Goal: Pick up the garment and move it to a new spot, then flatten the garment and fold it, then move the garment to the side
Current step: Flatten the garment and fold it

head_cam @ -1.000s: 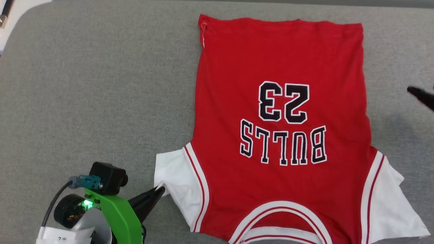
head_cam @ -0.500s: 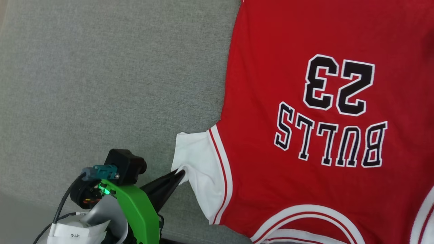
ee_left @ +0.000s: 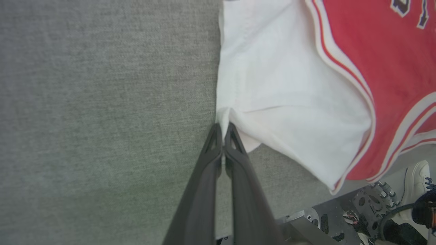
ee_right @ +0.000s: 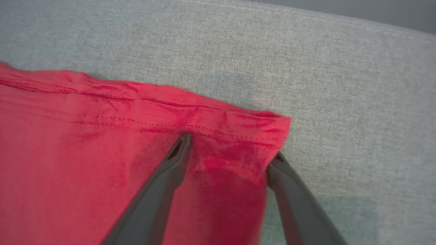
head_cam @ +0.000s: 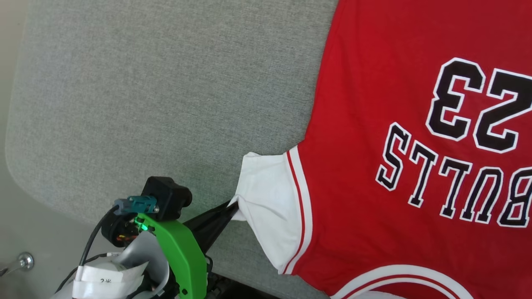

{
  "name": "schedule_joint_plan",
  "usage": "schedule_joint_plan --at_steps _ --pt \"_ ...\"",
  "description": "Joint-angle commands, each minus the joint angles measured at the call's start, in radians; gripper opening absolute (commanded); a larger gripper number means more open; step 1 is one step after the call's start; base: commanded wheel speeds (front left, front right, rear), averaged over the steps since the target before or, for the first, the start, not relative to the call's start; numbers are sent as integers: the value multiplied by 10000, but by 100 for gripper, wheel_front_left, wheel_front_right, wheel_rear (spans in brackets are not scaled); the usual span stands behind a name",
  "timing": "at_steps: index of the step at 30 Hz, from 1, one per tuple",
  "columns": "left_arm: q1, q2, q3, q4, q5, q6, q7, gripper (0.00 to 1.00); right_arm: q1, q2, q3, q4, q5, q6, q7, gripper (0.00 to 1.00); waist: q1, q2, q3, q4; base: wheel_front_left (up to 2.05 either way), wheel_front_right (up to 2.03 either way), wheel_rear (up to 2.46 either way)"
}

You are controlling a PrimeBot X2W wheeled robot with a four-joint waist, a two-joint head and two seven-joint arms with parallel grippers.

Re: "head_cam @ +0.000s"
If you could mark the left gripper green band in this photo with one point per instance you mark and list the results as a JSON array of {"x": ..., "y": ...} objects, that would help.
[{"x": 185, "y": 257}]

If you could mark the red and white basketball jersey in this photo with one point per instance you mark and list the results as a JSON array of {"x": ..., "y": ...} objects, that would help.
[{"x": 395, "y": 124}]

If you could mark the white paper label tape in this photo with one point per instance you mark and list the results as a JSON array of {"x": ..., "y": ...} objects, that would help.
[{"x": 106, "y": 279}]

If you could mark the shiny metal bolt knob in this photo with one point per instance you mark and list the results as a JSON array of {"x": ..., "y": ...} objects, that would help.
[{"x": 25, "y": 261}]

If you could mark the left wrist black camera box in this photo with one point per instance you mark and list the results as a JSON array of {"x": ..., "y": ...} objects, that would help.
[{"x": 166, "y": 198}]

